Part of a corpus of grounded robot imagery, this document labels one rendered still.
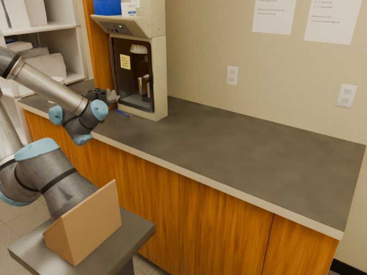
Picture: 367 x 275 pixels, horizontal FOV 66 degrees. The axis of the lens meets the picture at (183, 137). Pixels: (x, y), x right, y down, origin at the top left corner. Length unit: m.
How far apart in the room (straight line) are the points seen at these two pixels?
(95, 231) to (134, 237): 0.13
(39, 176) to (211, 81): 1.29
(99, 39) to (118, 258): 1.24
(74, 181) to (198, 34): 1.29
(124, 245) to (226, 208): 0.51
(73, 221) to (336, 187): 0.97
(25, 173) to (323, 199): 1.01
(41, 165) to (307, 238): 0.94
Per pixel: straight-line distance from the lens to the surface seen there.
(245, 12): 1.71
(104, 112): 1.14
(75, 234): 0.86
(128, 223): 1.00
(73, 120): 1.24
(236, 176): 1.21
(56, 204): 0.86
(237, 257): 1.43
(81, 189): 0.85
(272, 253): 1.31
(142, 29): 1.47
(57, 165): 0.88
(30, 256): 1.00
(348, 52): 1.60
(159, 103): 1.64
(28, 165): 0.90
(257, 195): 1.13
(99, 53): 1.77
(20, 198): 1.01
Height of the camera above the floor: 1.64
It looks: 28 degrees down
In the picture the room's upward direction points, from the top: straight up
